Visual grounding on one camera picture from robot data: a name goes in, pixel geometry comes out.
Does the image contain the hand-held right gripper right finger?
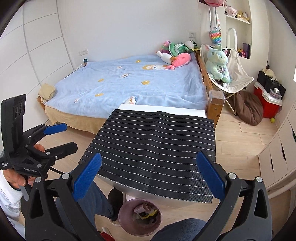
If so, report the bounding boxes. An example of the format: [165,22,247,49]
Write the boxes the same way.
[196,151,273,241]

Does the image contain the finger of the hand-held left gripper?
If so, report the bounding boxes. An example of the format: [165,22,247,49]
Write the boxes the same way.
[22,123,68,142]
[23,142,78,163]

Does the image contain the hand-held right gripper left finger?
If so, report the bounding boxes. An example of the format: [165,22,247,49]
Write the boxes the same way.
[24,152,102,241]

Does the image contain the pink plastic waste bin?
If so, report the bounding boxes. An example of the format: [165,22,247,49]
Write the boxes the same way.
[118,199,163,237]

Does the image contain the yellow hair clip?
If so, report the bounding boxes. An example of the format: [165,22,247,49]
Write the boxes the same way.
[142,209,159,219]

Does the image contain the person's left forearm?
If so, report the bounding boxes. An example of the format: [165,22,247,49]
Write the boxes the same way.
[0,171,23,218]

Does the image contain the person's left hand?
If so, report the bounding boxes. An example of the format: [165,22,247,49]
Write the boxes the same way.
[4,143,46,189]

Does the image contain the beige bed skirt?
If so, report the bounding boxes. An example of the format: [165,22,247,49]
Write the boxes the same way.
[44,105,109,135]

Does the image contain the person's left leg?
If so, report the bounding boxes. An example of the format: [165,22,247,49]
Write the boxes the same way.
[55,170,116,222]

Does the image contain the person's black shoe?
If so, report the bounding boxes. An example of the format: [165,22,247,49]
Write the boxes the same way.
[107,188,127,227]

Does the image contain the beige folded towel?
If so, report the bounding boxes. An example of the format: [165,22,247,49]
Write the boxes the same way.
[38,83,56,103]

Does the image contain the black striped table mat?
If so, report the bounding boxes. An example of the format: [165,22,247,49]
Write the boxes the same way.
[78,109,217,204]

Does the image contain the white drawer cabinet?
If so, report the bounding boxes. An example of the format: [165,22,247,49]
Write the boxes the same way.
[258,113,296,200]

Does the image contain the brown bean bag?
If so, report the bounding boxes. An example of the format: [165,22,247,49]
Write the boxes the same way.
[236,93,264,127]

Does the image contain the clear plastic box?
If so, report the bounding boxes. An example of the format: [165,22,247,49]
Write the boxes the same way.
[208,90,225,100]

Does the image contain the light blue printed blanket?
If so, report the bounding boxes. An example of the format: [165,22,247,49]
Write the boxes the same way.
[44,54,208,116]

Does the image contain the red cooler box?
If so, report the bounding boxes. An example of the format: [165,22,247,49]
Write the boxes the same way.
[254,82,283,118]

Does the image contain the white canvas folding chair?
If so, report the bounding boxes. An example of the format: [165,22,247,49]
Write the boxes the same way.
[199,44,255,116]

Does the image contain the black storage bags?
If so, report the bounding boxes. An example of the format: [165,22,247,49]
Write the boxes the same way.
[257,71,286,94]

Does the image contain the mint unicorn plush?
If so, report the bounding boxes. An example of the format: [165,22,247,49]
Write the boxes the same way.
[205,44,232,84]

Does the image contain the pink whale plush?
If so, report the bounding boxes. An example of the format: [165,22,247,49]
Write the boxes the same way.
[166,53,192,70]

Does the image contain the white long plush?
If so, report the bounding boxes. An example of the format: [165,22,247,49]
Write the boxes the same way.
[156,50,174,64]

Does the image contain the green striped plush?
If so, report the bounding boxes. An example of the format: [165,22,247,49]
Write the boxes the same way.
[169,42,192,56]

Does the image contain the white duck plush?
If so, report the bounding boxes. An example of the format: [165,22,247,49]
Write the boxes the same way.
[185,40,200,52]

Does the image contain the rainbow pop bag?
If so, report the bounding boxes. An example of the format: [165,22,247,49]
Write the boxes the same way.
[209,6,222,45]

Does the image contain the yellow plush toy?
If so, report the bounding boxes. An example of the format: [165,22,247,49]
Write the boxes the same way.
[237,10,250,22]

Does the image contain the pink pig plush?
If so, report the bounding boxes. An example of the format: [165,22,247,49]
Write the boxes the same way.
[225,5,237,17]

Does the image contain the wooden bed frame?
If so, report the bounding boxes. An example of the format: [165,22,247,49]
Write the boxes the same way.
[195,52,226,128]

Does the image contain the white wall shelf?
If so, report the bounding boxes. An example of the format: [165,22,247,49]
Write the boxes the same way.
[225,14,251,25]

